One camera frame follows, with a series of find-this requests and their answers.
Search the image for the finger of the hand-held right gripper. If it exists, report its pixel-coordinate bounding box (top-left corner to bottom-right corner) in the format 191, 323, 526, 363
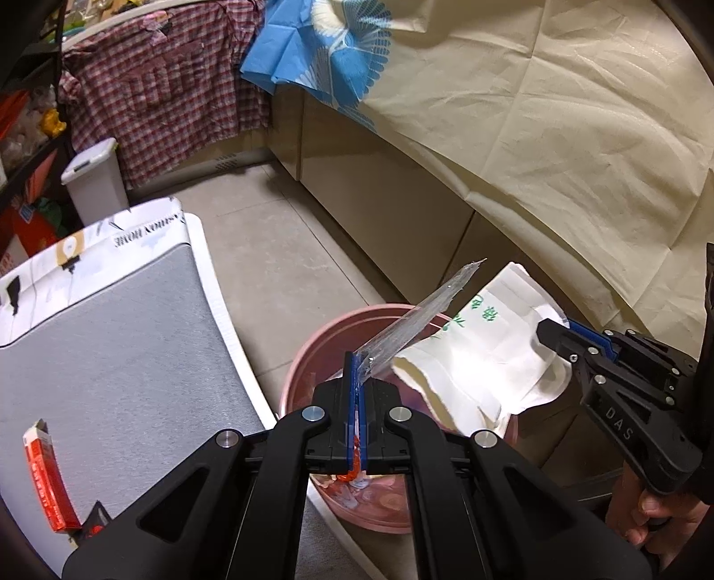
535, 318, 611, 388
562, 318, 698, 392

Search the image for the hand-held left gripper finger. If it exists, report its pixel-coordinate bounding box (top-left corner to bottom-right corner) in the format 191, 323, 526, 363
360, 381, 652, 580
61, 353, 361, 580

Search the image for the white paper bag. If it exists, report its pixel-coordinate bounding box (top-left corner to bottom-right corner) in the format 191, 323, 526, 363
392, 262, 573, 436

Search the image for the pink plastic basin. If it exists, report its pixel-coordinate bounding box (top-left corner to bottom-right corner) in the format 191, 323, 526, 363
279, 302, 520, 535

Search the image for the clear plastic wrapper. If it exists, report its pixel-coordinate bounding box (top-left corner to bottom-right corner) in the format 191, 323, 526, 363
354, 257, 488, 386

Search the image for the white lidded trash bin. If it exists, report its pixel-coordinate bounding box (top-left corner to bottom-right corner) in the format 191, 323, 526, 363
60, 137, 133, 224

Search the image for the person's right hand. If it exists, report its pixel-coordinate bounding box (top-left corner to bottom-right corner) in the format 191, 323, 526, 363
605, 462, 710, 559

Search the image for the cream cloth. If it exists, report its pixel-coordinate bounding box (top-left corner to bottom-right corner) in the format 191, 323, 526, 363
311, 0, 714, 359

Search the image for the grey table mat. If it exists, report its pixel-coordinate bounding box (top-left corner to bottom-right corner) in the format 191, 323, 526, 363
0, 196, 270, 580

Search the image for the red cigarette box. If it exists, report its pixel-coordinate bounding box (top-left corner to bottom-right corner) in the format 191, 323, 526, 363
23, 419, 82, 532

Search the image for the orange cardboard box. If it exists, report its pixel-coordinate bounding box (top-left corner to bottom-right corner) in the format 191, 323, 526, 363
0, 190, 62, 269

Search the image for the blue patterned cloth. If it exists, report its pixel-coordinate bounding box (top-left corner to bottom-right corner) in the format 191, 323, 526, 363
240, 0, 394, 133

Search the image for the red plaid shirt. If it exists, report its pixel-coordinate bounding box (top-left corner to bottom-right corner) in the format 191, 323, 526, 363
58, 0, 274, 191

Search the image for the black shelf rack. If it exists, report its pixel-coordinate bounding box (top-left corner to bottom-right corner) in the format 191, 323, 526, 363
0, 0, 79, 236

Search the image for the clear bag of garlic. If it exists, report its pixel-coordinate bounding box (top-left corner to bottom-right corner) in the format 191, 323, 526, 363
3, 108, 51, 162

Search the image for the orange shopping bag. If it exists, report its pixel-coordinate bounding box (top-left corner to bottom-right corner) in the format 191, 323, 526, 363
0, 91, 32, 141

